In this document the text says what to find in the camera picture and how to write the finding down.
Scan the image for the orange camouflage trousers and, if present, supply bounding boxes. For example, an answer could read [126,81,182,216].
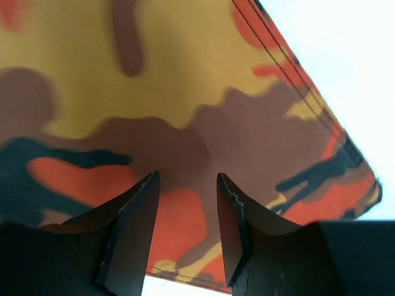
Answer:
[1,1,382,292]

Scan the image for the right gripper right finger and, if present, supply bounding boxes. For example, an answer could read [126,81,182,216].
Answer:
[217,173,300,287]

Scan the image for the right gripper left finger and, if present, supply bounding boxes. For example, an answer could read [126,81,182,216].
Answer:
[65,172,160,295]

